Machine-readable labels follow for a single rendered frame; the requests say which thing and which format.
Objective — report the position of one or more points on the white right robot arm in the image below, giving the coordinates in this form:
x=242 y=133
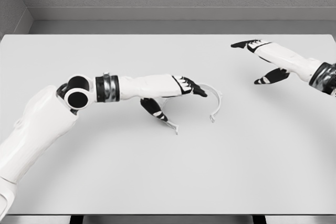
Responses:
x=312 y=68

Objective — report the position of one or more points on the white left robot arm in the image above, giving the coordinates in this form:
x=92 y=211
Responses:
x=39 y=119

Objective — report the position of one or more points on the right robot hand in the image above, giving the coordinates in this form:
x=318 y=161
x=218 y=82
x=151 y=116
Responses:
x=275 y=54

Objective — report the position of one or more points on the thin white pipe clamp half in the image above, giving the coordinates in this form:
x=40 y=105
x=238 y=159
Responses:
x=219 y=103
x=174 y=126

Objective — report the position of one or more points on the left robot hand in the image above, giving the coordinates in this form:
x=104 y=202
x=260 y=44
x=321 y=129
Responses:
x=162 y=86

